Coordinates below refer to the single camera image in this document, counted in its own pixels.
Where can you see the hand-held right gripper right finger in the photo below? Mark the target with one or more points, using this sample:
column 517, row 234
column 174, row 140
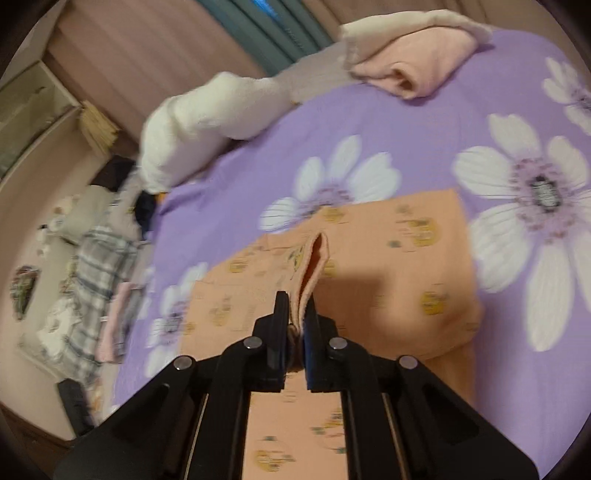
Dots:
column 310, row 350

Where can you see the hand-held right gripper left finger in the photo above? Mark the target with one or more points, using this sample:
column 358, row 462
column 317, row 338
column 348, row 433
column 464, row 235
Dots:
column 280, row 332

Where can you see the orange cartoon print garment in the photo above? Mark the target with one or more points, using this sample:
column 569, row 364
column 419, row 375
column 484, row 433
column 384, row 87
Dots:
column 392, row 258

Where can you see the folded pink grey cloth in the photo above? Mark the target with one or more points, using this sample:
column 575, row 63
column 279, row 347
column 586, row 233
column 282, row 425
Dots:
column 120, row 318

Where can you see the navy cloth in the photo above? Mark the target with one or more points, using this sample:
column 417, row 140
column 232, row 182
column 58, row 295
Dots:
column 145, row 214

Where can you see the plaid cloth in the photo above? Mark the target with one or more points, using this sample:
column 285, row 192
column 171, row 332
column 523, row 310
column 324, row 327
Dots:
column 104, row 263

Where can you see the grey garment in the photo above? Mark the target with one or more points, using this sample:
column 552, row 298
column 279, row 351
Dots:
column 125, row 207

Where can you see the black flat object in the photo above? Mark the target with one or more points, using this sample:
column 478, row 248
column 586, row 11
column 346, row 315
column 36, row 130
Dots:
column 76, row 406

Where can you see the grey pillow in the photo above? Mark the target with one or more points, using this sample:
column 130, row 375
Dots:
column 85, row 214

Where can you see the dark brown cloth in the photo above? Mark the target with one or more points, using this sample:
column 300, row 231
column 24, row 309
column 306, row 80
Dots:
column 115, row 173

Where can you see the small white plush toy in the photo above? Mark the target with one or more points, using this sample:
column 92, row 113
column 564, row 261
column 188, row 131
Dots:
column 57, row 221

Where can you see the purple floral bed sheet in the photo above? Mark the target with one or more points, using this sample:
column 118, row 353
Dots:
column 415, row 120

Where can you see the basket of colourful cloths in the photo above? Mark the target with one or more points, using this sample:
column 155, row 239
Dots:
column 25, row 290

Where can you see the teal curtain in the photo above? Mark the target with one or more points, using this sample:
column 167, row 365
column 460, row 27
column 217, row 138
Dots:
column 258, row 27

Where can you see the folded pink blanket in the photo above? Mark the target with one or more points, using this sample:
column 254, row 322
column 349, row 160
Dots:
column 415, row 55

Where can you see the pink curtain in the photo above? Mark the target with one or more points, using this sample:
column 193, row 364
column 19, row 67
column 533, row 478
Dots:
column 138, row 46

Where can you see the glass door cabinet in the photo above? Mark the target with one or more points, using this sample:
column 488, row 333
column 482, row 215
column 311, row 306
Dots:
column 27, row 110

